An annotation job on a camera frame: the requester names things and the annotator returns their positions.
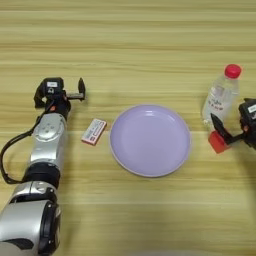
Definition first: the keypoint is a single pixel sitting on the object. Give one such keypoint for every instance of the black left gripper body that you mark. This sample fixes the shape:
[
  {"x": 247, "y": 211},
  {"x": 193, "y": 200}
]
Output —
[{"x": 60, "y": 105}]

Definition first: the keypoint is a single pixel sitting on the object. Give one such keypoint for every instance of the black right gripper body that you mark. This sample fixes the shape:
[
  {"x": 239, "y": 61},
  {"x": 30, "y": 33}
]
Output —
[{"x": 248, "y": 133}]

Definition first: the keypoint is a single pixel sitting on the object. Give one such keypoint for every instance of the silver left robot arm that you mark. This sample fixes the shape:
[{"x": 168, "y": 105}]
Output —
[{"x": 40, "y": 166}]

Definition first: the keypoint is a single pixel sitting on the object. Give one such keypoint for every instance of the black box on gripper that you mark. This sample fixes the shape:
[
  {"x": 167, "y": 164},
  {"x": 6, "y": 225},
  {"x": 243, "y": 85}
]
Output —
[
  {"x": 248, "y": 108},
  {"x": 53, "y": 86}
]

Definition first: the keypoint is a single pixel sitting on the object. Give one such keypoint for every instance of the lilac round plate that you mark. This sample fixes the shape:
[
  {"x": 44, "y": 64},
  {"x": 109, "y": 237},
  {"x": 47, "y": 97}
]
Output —
[{"x": 150, "y": 141}]

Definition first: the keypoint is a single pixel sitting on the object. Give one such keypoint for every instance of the red cube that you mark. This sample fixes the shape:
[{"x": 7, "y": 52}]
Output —
[{"x": 217, "y": 143}]

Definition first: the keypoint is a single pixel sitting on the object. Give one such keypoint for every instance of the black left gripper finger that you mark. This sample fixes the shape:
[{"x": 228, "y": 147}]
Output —
[
  {"x": 81, "y": 88},
  {"x": 38, "y": 96}
]

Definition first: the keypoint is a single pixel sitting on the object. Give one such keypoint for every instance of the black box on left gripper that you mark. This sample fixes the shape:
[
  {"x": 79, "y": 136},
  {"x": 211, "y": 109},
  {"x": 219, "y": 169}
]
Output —
[{"x": 53, "y": 86}]

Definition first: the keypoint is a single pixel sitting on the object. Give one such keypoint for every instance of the white and pink eraser box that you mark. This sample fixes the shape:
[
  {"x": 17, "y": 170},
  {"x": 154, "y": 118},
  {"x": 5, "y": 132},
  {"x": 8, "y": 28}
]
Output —
[{"x": 94, "y": 131}]

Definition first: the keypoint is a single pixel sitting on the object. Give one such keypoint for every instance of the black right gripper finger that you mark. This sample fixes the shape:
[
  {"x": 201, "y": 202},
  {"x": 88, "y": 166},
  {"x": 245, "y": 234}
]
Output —
[{"x": 220, "y": 128}]

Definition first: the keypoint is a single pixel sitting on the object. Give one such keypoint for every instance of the clear bottle with red cap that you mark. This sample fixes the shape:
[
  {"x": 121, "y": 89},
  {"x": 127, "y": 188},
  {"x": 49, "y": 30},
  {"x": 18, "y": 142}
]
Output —
[{"x": 220, "y": 96}]

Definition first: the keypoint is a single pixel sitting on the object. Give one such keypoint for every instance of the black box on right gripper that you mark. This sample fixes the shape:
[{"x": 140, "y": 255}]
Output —
[{"x": 248, "y": 108}]

